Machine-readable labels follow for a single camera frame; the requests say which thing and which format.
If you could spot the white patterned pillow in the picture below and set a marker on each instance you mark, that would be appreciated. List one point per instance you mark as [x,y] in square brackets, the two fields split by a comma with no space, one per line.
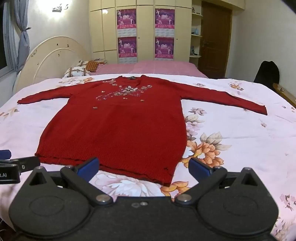
[75,72]
[81,63]

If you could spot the brown wooden door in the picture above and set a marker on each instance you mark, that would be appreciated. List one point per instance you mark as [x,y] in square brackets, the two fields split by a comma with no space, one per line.
[215,41]

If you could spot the red beaded sweater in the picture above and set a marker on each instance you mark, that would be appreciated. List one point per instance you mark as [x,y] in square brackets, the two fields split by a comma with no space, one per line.
[115,127]

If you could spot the floral white blanket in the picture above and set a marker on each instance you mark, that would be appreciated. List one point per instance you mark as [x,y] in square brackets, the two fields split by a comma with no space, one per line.
[231,115]

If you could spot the orange striped pillow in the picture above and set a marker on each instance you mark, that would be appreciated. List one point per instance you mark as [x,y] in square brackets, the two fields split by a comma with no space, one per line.
[92,66]

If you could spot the cream corner shelf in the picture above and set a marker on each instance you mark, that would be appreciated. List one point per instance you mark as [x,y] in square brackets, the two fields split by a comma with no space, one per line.
[196,39]

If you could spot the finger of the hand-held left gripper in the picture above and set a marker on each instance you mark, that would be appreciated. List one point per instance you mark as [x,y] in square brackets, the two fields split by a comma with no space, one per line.
[5,154]
[27,163]

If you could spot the window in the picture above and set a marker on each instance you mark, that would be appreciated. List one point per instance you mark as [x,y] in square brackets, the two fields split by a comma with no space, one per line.
[5,41]

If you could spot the folded cloth pile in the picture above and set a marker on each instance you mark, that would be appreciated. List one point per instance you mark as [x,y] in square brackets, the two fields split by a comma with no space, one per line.
[100,61]

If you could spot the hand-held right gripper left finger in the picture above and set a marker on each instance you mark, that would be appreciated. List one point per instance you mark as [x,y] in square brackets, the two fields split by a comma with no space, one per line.
[89,169]

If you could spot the small wall decoration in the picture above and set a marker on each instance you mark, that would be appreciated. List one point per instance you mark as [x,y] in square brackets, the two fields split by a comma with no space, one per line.
[59,7]

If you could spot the grey curtain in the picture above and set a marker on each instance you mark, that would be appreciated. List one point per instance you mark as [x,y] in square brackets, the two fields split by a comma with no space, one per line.
[23,41]

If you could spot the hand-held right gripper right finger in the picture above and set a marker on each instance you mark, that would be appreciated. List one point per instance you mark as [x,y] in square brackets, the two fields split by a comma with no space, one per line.
[198,170]

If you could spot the wooden furniture edge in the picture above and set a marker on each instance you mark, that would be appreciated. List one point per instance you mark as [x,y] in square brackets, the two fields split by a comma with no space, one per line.
[285,93]

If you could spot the cream wardrobe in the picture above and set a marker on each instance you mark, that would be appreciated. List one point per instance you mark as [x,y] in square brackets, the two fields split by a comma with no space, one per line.
[145,34]

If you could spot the cream rounded headboard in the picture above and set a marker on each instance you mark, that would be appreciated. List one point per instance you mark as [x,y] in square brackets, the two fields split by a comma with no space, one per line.
[50,60]

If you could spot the pink bed sheet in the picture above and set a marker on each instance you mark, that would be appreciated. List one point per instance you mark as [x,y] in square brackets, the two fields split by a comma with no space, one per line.
[150,68]

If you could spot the purple wall poster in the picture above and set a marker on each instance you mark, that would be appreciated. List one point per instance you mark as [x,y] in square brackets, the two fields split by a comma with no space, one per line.
[127,47]
[164,18]
[126,19]
[164,48]

